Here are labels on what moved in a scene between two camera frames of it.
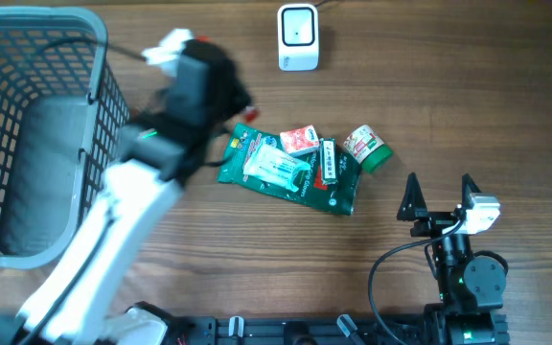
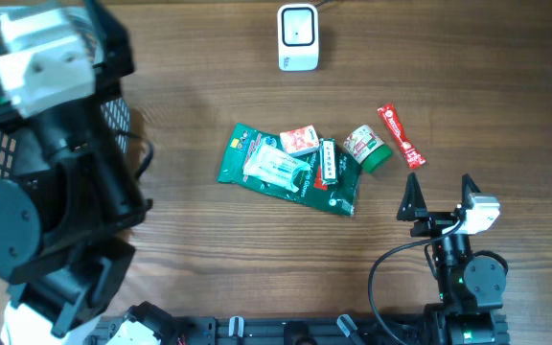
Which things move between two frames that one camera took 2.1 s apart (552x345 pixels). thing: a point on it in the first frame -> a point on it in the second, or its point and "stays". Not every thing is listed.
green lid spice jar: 368,149 stays
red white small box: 300,140 stays
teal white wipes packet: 270,162 stays
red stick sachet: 251,112 -> 414,157
